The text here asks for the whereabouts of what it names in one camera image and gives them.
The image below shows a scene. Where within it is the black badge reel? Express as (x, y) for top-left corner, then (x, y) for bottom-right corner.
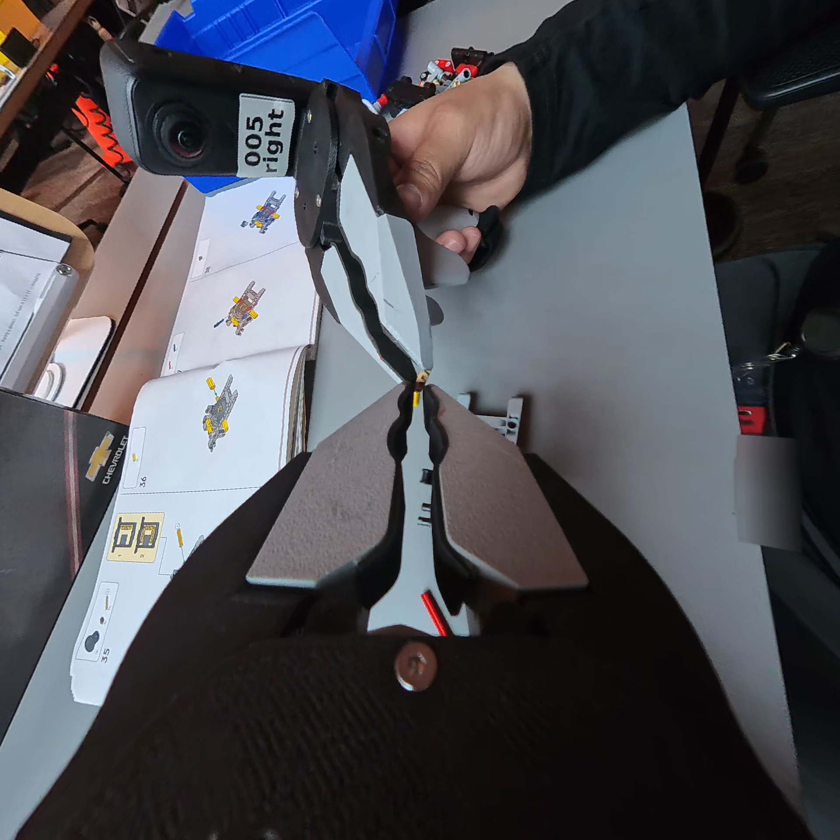
(768, 308), (840, 361)

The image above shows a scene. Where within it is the black mesh chair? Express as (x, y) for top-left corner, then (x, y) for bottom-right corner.
(696, 20), (840, 172)

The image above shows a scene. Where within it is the blue plastic bin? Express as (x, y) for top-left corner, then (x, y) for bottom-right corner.
(140, 0), (403, 198)

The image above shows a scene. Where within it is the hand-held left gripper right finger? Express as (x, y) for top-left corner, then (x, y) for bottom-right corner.
(423, 386), (589, 618)

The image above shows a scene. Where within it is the black lego car box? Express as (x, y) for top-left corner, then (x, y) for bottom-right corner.
(0, 387), (130, 742)

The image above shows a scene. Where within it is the pile of lego pieces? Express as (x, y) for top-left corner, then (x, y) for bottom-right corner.
(377, 46), (497, 114)

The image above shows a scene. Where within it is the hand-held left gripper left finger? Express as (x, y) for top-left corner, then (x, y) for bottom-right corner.
(246, 382), (411, 608)

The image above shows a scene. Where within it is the white lego instruction booklet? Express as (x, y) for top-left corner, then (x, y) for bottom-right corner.
(69, 177), (324, 708)

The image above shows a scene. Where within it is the white rounded device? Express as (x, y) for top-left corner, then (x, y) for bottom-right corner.
(33, 315), (119, 406)

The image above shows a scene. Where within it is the grey lego frame assembly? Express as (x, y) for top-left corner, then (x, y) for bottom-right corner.
(419, 392), (526, 529)

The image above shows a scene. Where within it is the person's right hand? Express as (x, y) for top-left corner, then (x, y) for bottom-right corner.
(388, 61), (534, 262)

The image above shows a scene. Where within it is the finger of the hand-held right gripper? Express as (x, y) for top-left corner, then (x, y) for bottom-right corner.
(307, 244), (421, 385)
(336, 156), (435, 378)

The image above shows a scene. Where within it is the printed sheet in clear stand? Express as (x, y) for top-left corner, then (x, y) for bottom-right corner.
(0, 210), (81, 395)

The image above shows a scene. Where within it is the red long lego axle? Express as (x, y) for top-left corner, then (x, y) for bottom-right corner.
(420, 591), (454, 637)

